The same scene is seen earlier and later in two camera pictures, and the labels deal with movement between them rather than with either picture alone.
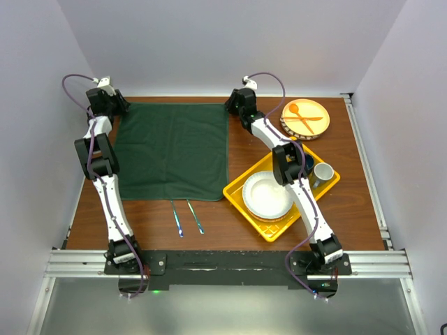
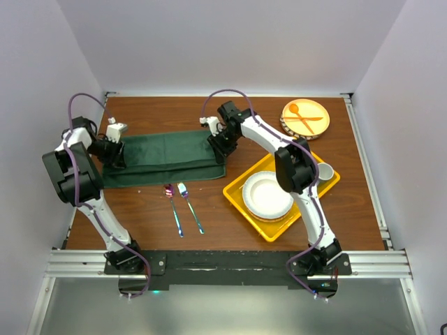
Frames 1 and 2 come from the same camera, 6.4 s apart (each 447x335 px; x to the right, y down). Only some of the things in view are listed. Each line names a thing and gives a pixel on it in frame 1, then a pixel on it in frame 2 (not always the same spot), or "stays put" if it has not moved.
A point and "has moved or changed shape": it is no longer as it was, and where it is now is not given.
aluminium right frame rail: [385, 234] stays put
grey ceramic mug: [323, 172] stays put
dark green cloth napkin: [173, 151] has moved or changed shape
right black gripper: [228, 104] → [221, 151]
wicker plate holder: [302, 137] stays put
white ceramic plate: [265, 198] stays put
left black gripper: [123, 105] → [116, 155]
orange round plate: [307, 108] stays put
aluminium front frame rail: [363, 263] stays put
